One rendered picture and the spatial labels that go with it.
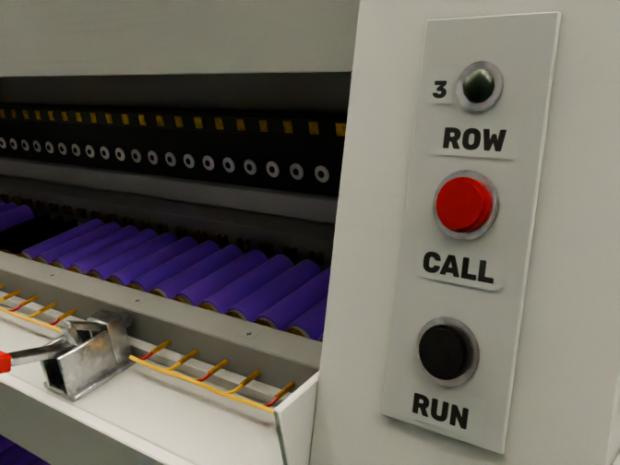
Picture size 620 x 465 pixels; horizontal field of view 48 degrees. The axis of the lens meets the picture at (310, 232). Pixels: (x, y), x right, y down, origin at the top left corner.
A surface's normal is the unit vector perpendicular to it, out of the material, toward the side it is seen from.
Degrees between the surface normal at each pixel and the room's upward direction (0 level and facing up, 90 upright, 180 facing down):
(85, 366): 90
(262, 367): 112
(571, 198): 90
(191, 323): 22
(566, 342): 90
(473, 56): 90
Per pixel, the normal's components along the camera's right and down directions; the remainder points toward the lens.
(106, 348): 0.78, 0.13
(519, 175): -0.62, 0.00
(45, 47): -0.61, 0.37
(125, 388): -0.14, -0.92
